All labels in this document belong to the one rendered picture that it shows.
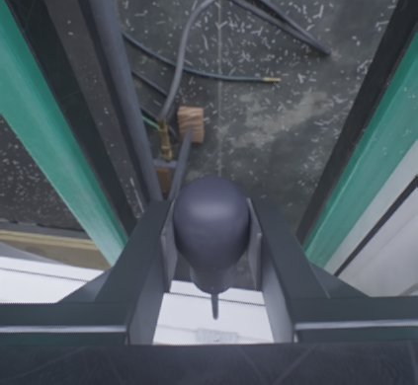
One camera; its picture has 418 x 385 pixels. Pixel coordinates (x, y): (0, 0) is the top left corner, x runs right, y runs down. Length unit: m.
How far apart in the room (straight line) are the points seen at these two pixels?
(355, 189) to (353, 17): 0.93
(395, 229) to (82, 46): 0.46
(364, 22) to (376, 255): 0.93
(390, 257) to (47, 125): 0.24
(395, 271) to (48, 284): 0.42
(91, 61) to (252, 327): 0.45
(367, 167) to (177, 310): 0.31
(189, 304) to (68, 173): 0.25
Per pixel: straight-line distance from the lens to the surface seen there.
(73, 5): 0.50
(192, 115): 1.28
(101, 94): 0.57
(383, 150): 0.19
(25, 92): 0.20
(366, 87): 0.20
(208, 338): 0.42
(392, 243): 0.25
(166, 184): 1.24
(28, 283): 0.51
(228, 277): 0.18
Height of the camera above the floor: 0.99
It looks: 37 degrees down
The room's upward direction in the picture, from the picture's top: 170 degrees counter-clockwise
